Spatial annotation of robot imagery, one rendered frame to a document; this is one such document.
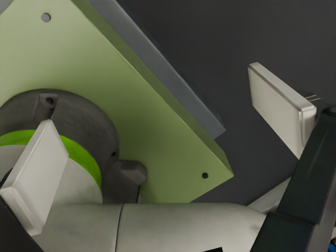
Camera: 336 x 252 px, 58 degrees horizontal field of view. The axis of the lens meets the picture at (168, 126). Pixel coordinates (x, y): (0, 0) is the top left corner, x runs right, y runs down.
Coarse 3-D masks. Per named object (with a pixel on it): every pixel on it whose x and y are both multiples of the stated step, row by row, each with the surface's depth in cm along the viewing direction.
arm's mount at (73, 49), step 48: (48, 0) 28; (0, 48) 30; (48, 48) 30; (96, 48) 31; (0, 96) 33; (96, 96) 33; (144, 96) 34; (144, 144) 37; (192, 144) 38; (144, 192) 42; (192, 192) 42
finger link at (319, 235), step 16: (320, 112) 13; (320, 128) 12; (320, 144) 11; (304, 160) 11; (320, 160) 10; (304, 176) 10; (320, 176) 10; (288, 192) 10; (304, 192) 9; (320, 192) 9; (288, 208) 9; (304, 208) 9; (320, 208) 9; (272, 224) 8; (288, 224) 8; (304, 224) 8; (320, 224) 8; (256, 240) 8; (272, 240) 8; (288, 240) 8; (304, 240) 7; (320, 240) 9
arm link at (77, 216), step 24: (0, 144) 26; (24, 144) 26; (72, 144) 29; (0, 168) 23; (72, 168) 26; (96, 168) 30; (72, 192) 24; (96, 192) 28; (48, 216) 20; (72, 216) 20; (96, 216) 20; (48, 240) 18; (72, 240) 18; (96, 240) 18
